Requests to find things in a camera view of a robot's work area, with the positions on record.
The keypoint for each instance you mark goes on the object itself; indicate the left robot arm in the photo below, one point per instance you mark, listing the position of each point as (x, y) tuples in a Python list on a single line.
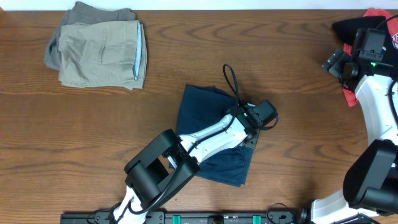
[(170, 161)]

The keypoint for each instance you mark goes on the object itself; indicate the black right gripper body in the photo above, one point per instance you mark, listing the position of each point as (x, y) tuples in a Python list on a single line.
[(333, 61)]

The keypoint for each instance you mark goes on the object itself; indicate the khaki folded shorts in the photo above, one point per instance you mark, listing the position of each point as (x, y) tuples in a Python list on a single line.
[(110, 53)]

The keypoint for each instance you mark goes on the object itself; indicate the red garment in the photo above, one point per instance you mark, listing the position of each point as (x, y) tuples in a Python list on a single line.
[(392, 27)]

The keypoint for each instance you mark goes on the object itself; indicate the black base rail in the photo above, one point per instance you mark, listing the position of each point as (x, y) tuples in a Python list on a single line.
[(273, 216)]

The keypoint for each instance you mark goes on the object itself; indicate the navy blue shorts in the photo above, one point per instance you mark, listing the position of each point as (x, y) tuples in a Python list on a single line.
[(200, 108)]

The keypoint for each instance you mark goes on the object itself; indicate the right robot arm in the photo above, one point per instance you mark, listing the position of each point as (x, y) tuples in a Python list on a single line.
[(370, 185)]

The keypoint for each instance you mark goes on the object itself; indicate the black garment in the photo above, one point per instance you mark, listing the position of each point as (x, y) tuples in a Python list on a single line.
[(346, 31)]

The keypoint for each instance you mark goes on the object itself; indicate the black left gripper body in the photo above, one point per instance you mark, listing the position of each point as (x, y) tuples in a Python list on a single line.
[(250, 141)]

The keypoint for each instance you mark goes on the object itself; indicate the grey folded garment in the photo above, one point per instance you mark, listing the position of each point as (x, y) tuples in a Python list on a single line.
[(81, 13)]

